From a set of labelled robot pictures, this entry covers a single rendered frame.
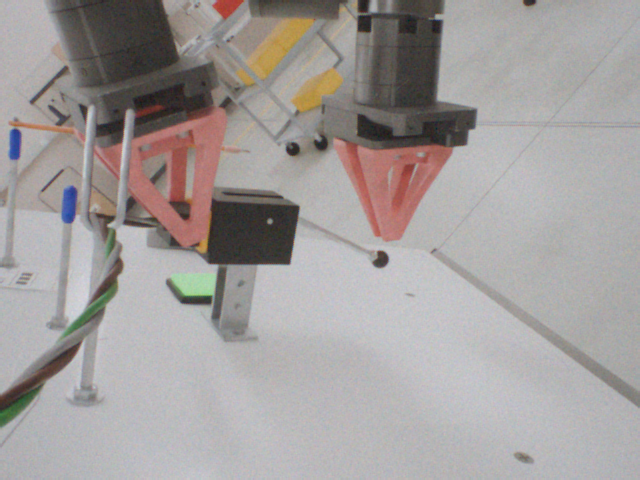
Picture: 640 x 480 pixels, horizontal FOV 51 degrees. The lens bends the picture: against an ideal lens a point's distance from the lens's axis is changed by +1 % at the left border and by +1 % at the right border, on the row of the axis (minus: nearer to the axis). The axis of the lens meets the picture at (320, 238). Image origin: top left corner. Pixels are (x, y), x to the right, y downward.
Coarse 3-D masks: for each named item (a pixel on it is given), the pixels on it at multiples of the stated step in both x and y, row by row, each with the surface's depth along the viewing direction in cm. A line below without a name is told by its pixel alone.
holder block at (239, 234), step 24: (216, 192) 41; (240, 192) 42; (264, 192) 44; (216, 216) 39; (240, 216) 40; (264, 216) 40; (288, 216) 41; (216, 240) 39; (240, 240) 40; (264, 240) 41; (288, 240) 42; (216, 264) 40; (240, 264) 41; (264, 264) 41; (288, 264) 42
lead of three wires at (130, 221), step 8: (80, 216) 34; (104, 216) 36; (112, 216) 37; (128, 216) 38; (136, 216) 39; (128, 224) 38; (136, 224) 39; (144, 224) 39; (152, 224) 39; (160, 224) 39
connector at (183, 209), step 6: (174, 204) 40; (180, 204) 41; (186, 204) 41; (180, 210) 39; (186, 210) 39; (180, 216) 38; (186, 216) 39; (210, 222) 39; (162, 228) 40; (162, 234) 40; (168, 234) 39; (168, 240) 39; (174, 240) 39; (174, 246) 39; (180, 246) 39; (192, 246) 39; (198, 246) 40
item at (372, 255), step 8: (304, 224) 44; (312, 224) 45; (320, 232) 45; (328, 232) 45; (336, 240) 46; (344, 240) 46; (352, 248) 47; (360, 248) 47; (368, 256) 48; (376, 256) 48
